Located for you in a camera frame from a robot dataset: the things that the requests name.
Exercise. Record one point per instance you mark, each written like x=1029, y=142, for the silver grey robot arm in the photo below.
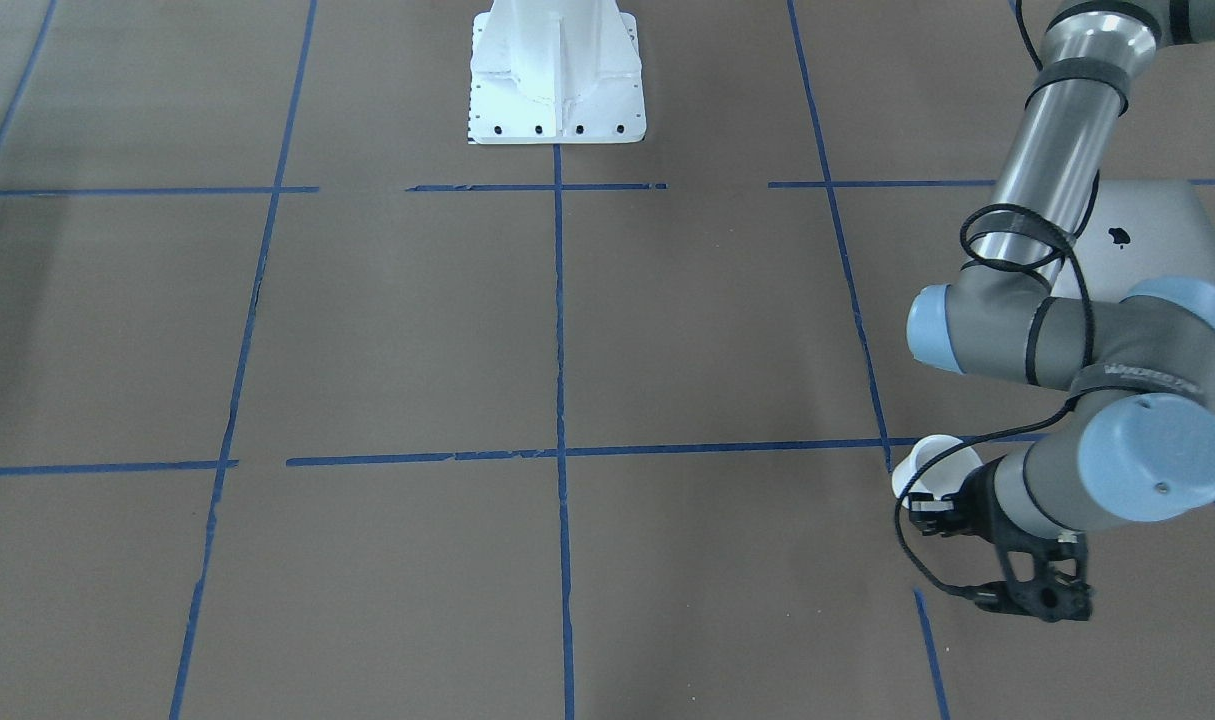
x=1140, y=371

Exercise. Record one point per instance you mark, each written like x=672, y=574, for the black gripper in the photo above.
x=973, y=503

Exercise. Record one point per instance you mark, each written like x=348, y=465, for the grey laptop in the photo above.
x=1142, y=229

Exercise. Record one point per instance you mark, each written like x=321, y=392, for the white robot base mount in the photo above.
x=555, y=72

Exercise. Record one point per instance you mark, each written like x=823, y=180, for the white plastic cup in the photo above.
x=936, y=465

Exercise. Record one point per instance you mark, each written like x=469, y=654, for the brown paper table cover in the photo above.
x=311, y=409

